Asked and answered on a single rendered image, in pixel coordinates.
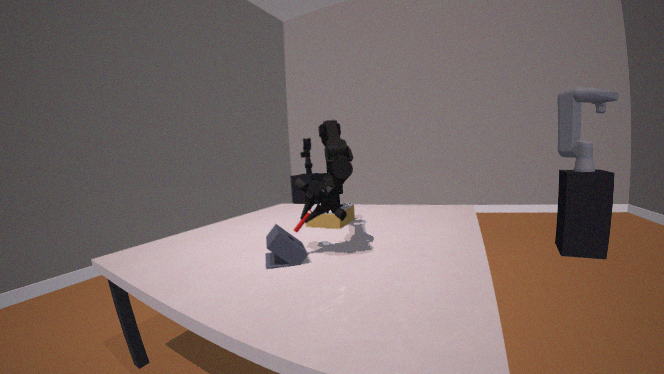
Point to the red peg with white band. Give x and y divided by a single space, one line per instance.
300 224

